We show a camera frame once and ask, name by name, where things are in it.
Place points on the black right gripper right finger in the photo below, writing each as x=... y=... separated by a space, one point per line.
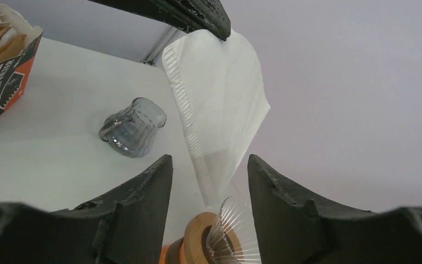
x=296 y=225

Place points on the white paper coffee filter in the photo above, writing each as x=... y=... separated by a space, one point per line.
x=219 y=93

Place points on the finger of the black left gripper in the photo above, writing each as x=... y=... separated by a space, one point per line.
x=185 y=15

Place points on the orange glass carafe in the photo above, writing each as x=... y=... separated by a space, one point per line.
x=173 y=253

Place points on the clear ribbed glass dripper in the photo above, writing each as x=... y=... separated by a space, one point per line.
x=232 y=237

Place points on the aluminium frame rail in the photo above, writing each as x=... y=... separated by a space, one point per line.
x=154 y=54

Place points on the orange coffee filter box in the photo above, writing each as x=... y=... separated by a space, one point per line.
x=14 y=72

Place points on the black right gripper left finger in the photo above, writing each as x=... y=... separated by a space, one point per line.
x=123 y=225

